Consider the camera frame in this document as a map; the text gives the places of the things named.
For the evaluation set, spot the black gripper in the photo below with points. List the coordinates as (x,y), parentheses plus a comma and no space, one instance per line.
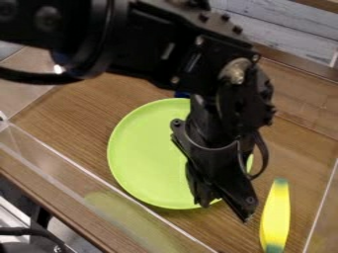
(217,171)

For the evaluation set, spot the yellow green banana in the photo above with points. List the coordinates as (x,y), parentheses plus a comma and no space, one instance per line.
(276,218)

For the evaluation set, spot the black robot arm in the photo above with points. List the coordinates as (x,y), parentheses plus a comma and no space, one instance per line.
(182,47)

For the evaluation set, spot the green round plate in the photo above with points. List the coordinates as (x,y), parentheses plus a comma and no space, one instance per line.
(146,163)

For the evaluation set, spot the clear acrylic enclosure wall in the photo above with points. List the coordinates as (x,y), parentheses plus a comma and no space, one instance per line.
(105,215)

